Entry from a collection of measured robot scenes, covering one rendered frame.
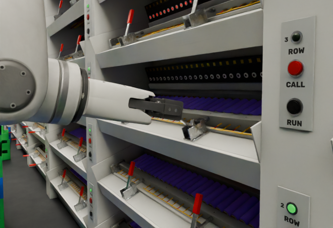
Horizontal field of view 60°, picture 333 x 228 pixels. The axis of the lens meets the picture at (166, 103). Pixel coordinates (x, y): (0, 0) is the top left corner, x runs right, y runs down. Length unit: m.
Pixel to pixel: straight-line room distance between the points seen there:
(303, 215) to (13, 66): 0.33
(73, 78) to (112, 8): 0.59
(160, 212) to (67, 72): 0.41
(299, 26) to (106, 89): 0.24
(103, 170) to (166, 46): 0.50
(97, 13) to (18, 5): 0.64
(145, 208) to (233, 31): 0.46
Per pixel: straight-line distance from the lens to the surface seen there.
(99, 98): 0.37
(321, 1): 0.35
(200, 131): 0.51
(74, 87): 0.37
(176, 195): 0.67
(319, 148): 0.35
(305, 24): 0.35
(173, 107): 0.46
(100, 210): 0.98
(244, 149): 0.43
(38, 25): 0.30
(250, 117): 0.47
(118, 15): 0.95
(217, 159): 0.46
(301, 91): 0.35
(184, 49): 0.52
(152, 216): 0.68
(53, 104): 0.37
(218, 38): 0.45
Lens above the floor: 0.58
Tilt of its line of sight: 3 degrees down
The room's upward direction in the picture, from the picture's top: straight up
